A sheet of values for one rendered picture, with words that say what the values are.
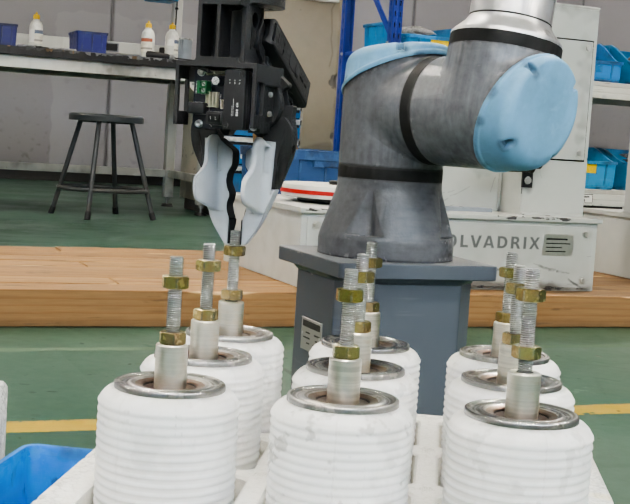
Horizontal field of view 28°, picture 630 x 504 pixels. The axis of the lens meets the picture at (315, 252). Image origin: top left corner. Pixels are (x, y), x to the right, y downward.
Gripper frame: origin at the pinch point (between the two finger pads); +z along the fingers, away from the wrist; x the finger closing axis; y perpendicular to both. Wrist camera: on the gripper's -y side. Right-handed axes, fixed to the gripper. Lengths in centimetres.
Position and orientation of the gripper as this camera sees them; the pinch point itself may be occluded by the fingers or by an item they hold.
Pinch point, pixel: (239, 228)
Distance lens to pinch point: 108.7
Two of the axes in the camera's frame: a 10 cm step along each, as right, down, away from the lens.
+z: -0.6, 9.9, 0.9
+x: 9.5, 0.9, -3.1
